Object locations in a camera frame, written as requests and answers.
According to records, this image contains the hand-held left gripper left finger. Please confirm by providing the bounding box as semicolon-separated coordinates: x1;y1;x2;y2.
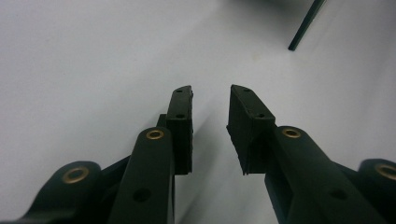
106;85;194;224

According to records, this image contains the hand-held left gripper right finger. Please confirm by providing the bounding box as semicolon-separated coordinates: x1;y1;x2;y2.
226;84;389;224

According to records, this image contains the black plate with silver stripes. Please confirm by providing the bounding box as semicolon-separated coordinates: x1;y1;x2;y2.
288;0;327;52

